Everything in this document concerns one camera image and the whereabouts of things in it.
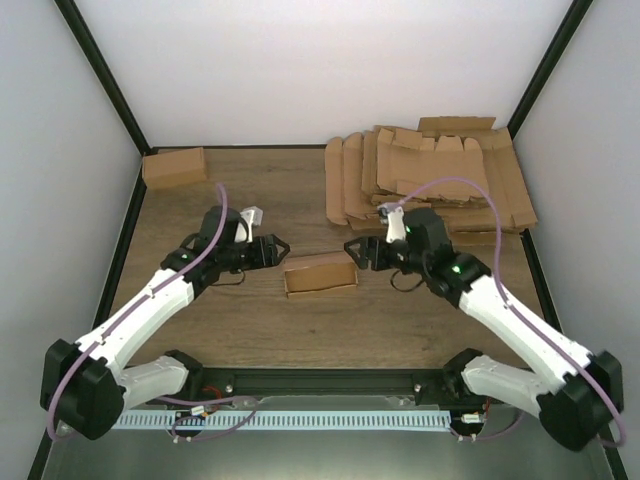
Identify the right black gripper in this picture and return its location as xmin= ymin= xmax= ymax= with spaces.
xmin=345 ymin=235 xmax=429 ymax=275

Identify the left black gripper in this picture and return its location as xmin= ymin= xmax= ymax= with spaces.
xmin=219 ymin=235 xmax=291 ymax=272

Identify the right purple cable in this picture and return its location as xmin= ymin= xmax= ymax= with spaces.
xmin=394 ymin=177 xmax=628 ymax=449

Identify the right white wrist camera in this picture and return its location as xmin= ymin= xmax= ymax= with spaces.
xmin=377 ymin=202 xmax=406 ymax=244

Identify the light blue slotted cable duct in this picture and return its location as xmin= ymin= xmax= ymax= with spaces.
xmin=114 ymin=410 xmax=451 ymax=433

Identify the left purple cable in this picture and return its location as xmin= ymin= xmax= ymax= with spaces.
xmin=45 ymin=182 xmax=259 ymax=444

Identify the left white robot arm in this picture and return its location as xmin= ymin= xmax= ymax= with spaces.
xmin=40 ymin=206 xmax=290 ymax=440

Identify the folded brown cardboard box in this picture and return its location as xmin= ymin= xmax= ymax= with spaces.
xmin=142 ymin=147 xmax=208 ymax=190

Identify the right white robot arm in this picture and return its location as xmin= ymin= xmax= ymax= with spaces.
xmin=344 ymin=207 xmax=624 ymax=452

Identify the black aluminium frame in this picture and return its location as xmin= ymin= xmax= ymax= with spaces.
xmin=54 ymin=1 xmax=628 ymax=479

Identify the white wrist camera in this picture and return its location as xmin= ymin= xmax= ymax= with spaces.
xmin=235 ymin=206 xmax=263 ymax=243
xmin=377 ymin=202 xmax=406 ymax=244

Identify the stack of flat cardboard boxes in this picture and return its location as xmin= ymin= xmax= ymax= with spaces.
xmin=324 ymin=116 xmax=538 ymax=245

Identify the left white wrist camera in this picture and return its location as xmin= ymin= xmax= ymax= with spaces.
xmin=235 ymin=206 xmax=263 ymax=243

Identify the purple cable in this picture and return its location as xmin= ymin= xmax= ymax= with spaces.
xmin=45 ymin=182 xmax=259 ymax=444
xmin=394 ymin=177 xmax=628 ymax=449

